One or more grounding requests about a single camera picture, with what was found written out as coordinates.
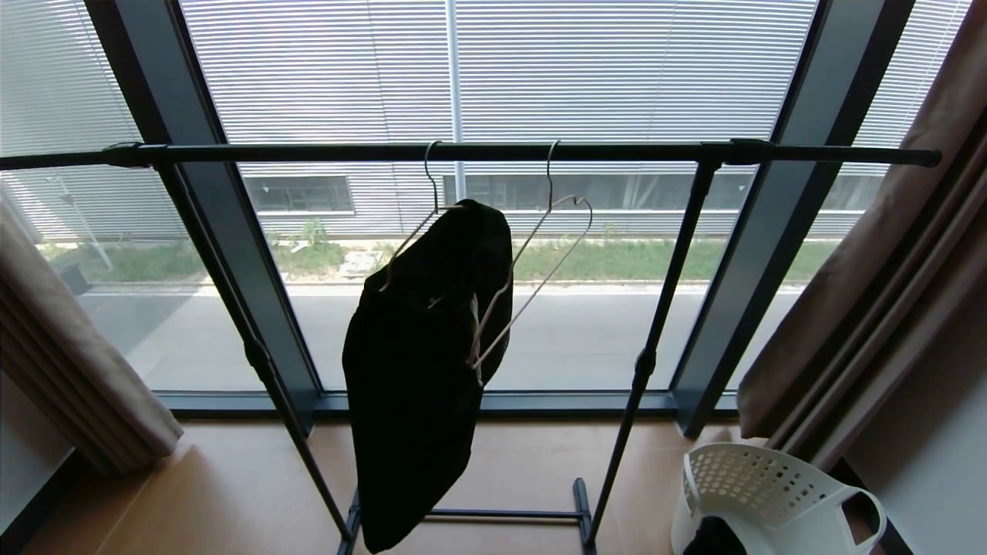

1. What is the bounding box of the pink clothes hanger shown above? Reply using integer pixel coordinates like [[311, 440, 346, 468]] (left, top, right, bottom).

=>
[[467, 141, 595, 371], [378, 141, 483, 386]]

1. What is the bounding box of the black garment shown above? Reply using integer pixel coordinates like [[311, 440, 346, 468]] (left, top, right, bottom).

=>
[[682, 516, 749, 555], [342, 199, 515, 554]]

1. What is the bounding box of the black clothes rack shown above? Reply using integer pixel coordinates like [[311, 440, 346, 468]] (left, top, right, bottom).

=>
[[0, 139, 943, 555]]

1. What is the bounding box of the white laundry basket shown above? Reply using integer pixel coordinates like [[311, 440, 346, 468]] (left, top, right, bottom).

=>
[[671, 442, 888, 555]]

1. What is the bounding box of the window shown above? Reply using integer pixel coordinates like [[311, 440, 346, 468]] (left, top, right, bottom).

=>
[[0, 0, 972, 440]]

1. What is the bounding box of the brown curtain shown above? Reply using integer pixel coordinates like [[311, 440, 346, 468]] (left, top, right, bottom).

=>
[[736, 0, 987, 473], [0, 200, 184, 475]]

